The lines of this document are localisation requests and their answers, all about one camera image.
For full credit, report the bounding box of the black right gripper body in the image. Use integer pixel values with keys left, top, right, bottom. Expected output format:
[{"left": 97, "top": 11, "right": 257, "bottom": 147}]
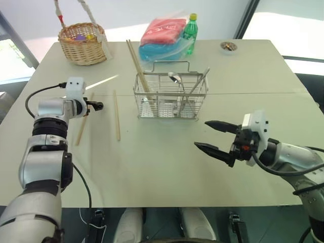
[{"left": 229, "top": 126, "right": 260, "bottom": 163}]

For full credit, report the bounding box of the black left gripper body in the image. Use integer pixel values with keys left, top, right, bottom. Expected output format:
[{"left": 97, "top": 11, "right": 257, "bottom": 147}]
[{"left": 84, "top": 100, "right": 94, "bottom": 116}]

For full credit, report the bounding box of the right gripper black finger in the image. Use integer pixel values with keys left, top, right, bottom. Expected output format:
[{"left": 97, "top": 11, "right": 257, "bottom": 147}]
[
  {"left": 204, "top": 120, "right": 241, "bottom": 134},
  {"left": 193, "top": 141, "right": 236, "bottom": 169}
]

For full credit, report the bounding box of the metal spoon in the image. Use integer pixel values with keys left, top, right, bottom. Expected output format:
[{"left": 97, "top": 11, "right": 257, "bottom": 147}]
[{"left": 167, "top": 71, "right": 187, "bottom": 117}]

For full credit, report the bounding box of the wooden chopstick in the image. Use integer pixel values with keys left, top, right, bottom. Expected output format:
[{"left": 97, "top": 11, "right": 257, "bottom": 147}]
[
  {"left": 128, "top": 38, "right": 155, "bottom": 103},
  {"left": 126, "top": 39, "right": 153, "bottom": 102},
  {"left": 112, "top": 90, "right": 122, "bottom": 141},
  {"left": 76, "top": 92, "right": 95, "bottom": 147}
]

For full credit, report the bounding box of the silver metal utensil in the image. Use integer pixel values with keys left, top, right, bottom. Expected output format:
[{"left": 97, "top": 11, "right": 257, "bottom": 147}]
[{"left": 179, "top": 67, "right": 211, "bottom": 116}]

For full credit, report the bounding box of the white rounded shape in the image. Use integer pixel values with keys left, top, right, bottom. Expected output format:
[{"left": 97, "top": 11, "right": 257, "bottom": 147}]
[
  {"left": 112, "top": 207, "right": 147, "bottom": 243},
  {"left": 178, "top": 207, "right": 217, "bottom": 243}
]

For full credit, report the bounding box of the blue folded cloth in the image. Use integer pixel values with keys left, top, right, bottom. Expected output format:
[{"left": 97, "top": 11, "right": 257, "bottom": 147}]
[{"left": 138, "top": 37, "right": 188, "bottom": 62}]

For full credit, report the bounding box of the clear plastic bag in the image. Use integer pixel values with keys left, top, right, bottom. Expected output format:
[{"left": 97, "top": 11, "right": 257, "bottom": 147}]
[{"left": 138, "top": 10, "right": 196, "bottom": 62}]

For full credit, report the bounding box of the red folded cloth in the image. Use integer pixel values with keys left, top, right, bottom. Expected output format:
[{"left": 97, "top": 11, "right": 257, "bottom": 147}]
[{"left": 140, "top": 18, "right": 188, "bottom": 47}]

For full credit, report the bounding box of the green bottle with yellow cap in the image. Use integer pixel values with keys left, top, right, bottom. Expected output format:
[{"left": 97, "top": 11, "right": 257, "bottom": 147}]
[{"left": 182, "top": 13, "right": 198, "bottom": 56}]

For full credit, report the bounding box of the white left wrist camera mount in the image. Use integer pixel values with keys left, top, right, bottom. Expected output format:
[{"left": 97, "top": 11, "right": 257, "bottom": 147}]
[{"left": 65, "top": 76, "right": 87, "bottom": 102}]

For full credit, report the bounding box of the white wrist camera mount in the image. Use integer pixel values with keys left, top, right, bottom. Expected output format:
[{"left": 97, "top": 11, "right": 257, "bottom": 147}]
[
  {"left": 241, "top": 109, "right": 272, "bottom": 167},
  {"left": 65, "top": 76, "right": 87, "bottom": 102}
]

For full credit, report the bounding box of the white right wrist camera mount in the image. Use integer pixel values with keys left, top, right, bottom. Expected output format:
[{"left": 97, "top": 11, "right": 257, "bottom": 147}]
[{"left": 241, "top": 109, "right": 272, "bottom": 167}]

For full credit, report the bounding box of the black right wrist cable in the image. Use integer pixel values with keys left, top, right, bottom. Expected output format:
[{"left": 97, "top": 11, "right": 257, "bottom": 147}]
[{"left": 252, "top": 146, "right": 324, "bottom": 176}]

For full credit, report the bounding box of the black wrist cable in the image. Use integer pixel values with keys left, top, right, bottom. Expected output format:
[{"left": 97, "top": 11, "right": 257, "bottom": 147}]
[
  {"left": 24, "top": 82, "right": 68, "bottom": 119},
  {"left": 252, "top": 146, "right": 324, "bottom": 176}
]

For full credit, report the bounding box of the wicker basket with rope handle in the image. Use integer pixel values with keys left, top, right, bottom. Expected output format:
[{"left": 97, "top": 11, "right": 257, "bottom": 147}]
[{"left": 53, "top": 0, "right": 113, "bottom": 66}]

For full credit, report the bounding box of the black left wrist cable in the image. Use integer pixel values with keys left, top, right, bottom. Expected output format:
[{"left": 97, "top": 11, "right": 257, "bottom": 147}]
[{"left": 24, "top": 82, "right": 68, "bottom": 119}]

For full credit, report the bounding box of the silver wire basket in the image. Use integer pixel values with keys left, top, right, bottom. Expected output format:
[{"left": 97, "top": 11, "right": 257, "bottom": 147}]
[{"left": 133, "top": 60, "right": 210, "bottom": 120}]

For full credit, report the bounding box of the black bracket under table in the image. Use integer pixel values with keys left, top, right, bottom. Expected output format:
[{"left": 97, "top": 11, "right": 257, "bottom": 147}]
[
  {"left": 227, "top": 212, "right": 252, "bottom": 243},
  {"left": 87, "top": 208, "right": 107, "bottom": 243}
]

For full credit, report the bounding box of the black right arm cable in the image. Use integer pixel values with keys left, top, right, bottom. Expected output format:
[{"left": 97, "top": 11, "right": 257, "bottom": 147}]
[{"left": 292, "top": 185, "right": 324, "bottom": 196}]

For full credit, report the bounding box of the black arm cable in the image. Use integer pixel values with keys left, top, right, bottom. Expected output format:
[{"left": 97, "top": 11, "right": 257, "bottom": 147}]
[
  {"left": 292, "top": 185, "right": 324, "bottom": 196},
  {"left": 71, "top": 164, "right": 93, "bottom": 211}
]

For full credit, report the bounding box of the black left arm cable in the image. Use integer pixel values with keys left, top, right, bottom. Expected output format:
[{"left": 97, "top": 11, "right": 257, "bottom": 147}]
[{"left": 71, "top": 164, "right": 93, "bottom": 211}]

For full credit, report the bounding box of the dark window frame post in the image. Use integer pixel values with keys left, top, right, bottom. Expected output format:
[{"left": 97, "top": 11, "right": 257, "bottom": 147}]
[
  {"left": 234, "top": 0, "right": 260, "bottom": 40},
  {"left": 0, "top": 10, "right": 41, "bottom": 69}
]

